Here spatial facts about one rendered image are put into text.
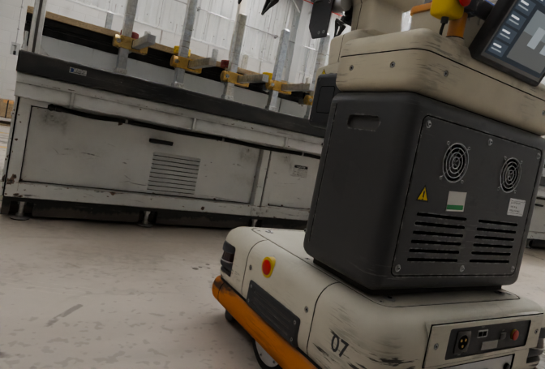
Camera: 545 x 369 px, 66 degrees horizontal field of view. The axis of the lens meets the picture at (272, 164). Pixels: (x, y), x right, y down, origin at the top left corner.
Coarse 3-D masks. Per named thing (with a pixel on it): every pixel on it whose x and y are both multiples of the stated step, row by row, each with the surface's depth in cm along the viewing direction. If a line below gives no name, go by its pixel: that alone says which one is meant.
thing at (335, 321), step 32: (224, 256) 123; (256, 256) 108; (288, 256) 102; (224, 288) 120; (256, 288) 105; (288, 288) 94; (320, 288) 87; (352, 288) 86; (256, 320) 103; (288, 320) 92; (320, 320) 84; (352, 320) 77; (384, 320) 74; (416, 320) 78; (544, 320) 100; (288, 352) 91; (320, 352) 82; (352, 352) 75; (384, 352) 72; (416, 352) 76; (512, 352) 94
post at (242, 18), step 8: (240, 16) 197; (240, 24) 198; (240, 32) 198; (240, 40) 199; (232, 48) 200; (240, 48) 199; (232, 56) 199; (232, 64) 198; (224, 88) 201; (232, 88) 200
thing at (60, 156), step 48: (48, 48) 178; (96, 48) 187; (240, 96) 227; (288, 96) 243; (48, 144) 186; (96, 144) 196; (144, 144) 208; (192, 144) 221; (0, 192) 176; (48, 192) 186; (96, 192) 196; (144, 192) 211; (192, 192) 224; (240, 192) 239; (288, 192) 257
